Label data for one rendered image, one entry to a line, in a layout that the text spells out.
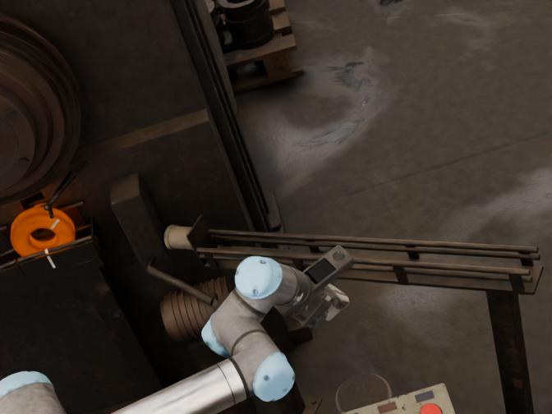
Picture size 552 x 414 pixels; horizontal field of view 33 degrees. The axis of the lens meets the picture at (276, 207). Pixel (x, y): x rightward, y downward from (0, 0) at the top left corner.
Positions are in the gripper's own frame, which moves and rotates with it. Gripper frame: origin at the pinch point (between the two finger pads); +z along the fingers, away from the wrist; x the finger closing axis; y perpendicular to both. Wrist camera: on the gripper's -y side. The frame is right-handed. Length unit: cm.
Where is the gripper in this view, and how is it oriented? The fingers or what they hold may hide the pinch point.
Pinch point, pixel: (345, 297)
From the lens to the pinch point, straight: 194.6
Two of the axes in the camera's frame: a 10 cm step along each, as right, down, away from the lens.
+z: 4.9, 2.4, 8.4
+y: -6.2, 7.7, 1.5
